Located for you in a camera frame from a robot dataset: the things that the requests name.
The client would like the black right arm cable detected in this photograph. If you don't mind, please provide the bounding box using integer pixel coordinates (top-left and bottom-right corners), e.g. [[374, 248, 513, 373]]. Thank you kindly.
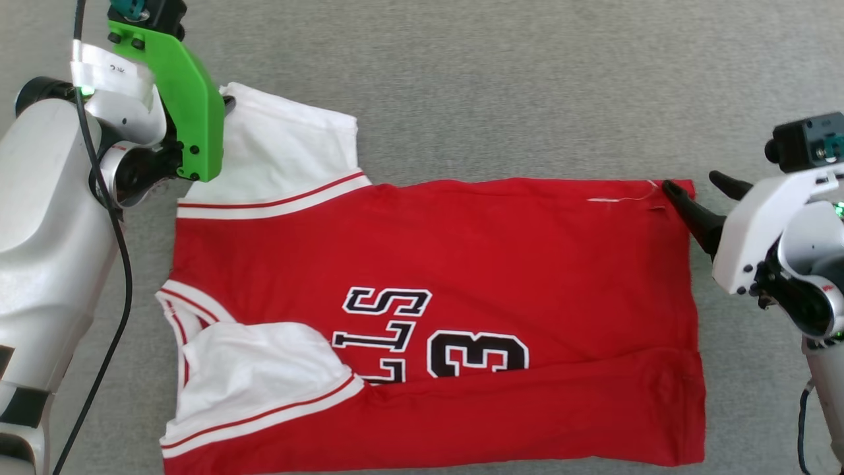
[[797, 381, 816, 475]]

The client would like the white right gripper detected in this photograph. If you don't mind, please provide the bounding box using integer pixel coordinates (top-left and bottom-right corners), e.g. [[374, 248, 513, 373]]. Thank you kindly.
[[662, 164, 844, 295]]

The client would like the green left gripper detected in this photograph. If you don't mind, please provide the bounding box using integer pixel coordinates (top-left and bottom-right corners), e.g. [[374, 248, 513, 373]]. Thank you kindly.
[[107, 20, 237, 183]]

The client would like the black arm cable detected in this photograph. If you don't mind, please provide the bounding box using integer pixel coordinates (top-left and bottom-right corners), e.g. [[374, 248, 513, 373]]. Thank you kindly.
[[51, 0, 134, 475], [797, 381, 816, 475]]

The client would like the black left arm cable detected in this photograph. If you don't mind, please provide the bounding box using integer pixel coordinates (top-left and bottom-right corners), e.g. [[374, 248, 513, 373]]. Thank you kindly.
[[51, 0, 134, 475]]

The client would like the red white basketball jersey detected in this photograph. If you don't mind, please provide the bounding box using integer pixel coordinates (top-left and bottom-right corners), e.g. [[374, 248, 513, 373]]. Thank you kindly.
[[156, 82, 708, 475]]

